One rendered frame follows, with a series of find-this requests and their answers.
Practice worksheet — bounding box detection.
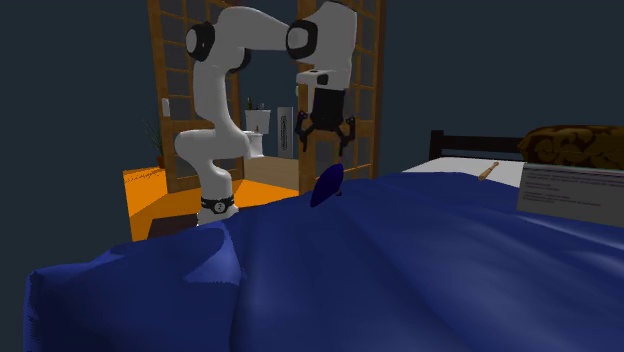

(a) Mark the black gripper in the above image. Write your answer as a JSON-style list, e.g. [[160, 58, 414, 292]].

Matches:
[[294, 86, 357, 158]]

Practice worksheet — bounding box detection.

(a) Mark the grey upright panel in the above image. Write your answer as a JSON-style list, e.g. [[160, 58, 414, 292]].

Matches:
[[277, 106, 295, 160]]

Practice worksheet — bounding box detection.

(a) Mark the dark blue oval object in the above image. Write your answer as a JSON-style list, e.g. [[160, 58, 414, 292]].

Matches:
[[309, 162, 346, 209]]

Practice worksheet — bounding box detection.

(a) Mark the wooden lattice door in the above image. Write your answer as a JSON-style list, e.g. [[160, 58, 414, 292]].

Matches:
[[147, 0, 245, 194], [296, 0, 387, 195]]

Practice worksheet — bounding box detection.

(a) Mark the white toilet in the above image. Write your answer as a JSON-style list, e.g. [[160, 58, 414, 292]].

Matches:
[[243, 108, 272, 158]]

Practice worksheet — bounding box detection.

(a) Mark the small wooden bat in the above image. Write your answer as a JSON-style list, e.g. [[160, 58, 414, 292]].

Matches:
[[477, 161, 500, 182]]

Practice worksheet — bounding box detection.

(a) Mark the potted green plant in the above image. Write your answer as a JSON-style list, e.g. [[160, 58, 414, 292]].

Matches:
[[142, 115, 167, 170]]

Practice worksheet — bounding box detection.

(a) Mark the brown patterned pillow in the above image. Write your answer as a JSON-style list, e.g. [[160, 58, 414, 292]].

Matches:
[[517, 124, 624, 172]]

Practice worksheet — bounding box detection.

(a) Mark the grey flat box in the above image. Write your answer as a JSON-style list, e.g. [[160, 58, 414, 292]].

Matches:
[[516, 162, 624, 229]]

